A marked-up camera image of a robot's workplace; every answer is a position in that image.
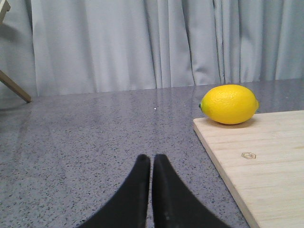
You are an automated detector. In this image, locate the wooden stand leg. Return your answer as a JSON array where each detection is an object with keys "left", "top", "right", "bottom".
[{"left": 0, "top": 71, "right": 32, "bottom": 103}]

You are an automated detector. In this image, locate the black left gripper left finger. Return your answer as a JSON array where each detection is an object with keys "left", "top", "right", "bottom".
[{"left": 79, "top": 154, "right": 151, "bottom": 228}]

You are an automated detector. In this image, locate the grey curtain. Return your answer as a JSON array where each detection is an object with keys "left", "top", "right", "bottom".
[{"left": 0, "top": 0, "right": 304, "bottom": 96}]

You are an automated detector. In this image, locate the yellow lemon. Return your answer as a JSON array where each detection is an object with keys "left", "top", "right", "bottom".
[{"left": 199, "top": 85, "right": 259, "bottom": 125}]

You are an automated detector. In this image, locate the wooden cutting board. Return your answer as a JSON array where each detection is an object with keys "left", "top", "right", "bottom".
[{"left": 193, "top": 111, "right": 304, "bottom": 228}]

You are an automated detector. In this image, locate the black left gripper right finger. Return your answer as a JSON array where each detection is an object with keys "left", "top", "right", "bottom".
[{"left": 152, "top": 154, "right": 229, "bottom": 228}]

